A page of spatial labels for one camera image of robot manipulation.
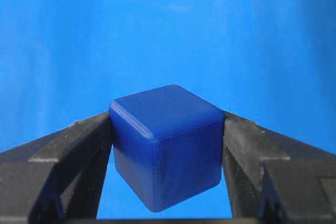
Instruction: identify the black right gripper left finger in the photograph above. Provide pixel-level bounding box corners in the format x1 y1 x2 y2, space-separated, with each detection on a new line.
1 112 113 223

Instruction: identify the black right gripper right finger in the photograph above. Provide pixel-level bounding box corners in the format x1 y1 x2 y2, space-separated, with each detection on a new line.
222 112 335 223

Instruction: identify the blue block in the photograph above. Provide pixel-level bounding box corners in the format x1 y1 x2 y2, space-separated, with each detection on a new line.
109 84 225 212

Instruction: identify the blue table cloth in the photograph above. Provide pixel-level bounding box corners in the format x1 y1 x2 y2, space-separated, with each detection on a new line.
1 0 335 223

